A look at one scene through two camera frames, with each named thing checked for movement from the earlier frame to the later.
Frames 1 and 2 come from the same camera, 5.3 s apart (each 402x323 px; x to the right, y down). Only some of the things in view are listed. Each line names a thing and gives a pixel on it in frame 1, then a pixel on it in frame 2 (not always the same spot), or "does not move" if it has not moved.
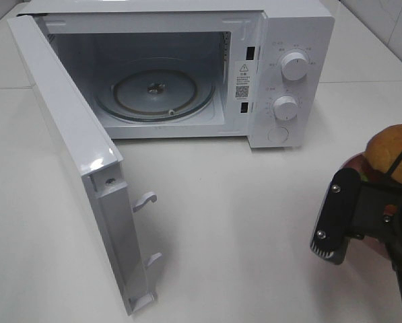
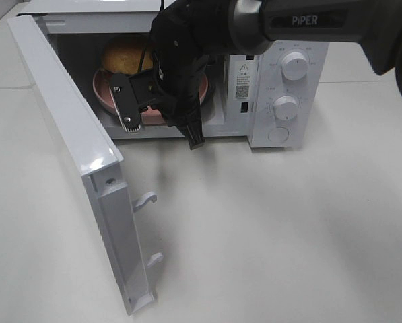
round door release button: x=278 y=134 does not move
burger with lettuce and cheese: x=384 y=149 -> x=124 y=56
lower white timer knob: x=285 y=108 does not move
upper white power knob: x=295 y=66 does not move
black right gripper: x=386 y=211 -> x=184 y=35
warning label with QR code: x=244 y=81 does not move
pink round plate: x=357 y=162 -> x=149 y=115
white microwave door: x=97 y=158 does not move
